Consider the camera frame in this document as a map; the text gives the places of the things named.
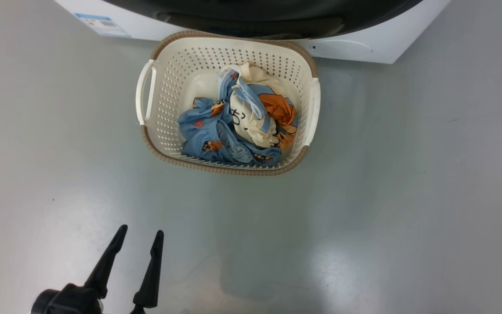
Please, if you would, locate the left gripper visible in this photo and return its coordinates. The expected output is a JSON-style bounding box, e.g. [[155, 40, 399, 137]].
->
[[30, 225, 164, 314]]

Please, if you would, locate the blue patterned garment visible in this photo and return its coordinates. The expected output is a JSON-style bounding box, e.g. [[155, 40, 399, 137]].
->
[[178, 70, 297, 166]]

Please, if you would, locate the cream and orange garment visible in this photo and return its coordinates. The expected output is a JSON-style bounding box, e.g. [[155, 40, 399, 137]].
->
[[218, 62, 298, 149]]

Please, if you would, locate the white front-load washing machine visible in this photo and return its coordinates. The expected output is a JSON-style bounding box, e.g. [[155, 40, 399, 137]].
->
[[54, 0, 452, 64]]

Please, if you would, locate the cream perforated laundry basket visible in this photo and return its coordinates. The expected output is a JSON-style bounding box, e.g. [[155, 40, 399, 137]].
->
[[136, 31, 321, 176]]

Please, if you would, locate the round filter cover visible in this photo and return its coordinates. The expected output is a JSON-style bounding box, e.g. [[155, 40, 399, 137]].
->
[[310, 40, 373, 59]]

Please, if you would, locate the blue energy label sticker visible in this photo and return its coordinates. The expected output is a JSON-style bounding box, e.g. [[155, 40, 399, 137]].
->
[[75, 13, 132, 38]]

